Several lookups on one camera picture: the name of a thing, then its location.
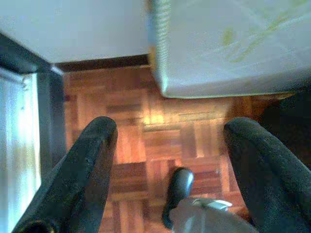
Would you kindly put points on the white quilted mattress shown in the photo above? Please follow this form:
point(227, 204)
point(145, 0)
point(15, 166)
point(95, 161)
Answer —
point(218, 60)

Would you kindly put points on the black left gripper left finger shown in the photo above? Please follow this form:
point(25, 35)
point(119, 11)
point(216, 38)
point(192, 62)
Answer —
point(80, 174)

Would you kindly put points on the dark wooden skirting board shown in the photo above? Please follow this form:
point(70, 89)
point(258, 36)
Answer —
point(102, 63)

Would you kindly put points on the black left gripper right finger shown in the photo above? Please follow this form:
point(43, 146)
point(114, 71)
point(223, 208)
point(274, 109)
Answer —
point(272, 182)

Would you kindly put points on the frosted glass sliding door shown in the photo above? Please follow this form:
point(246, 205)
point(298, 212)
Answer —
point(17, 145)

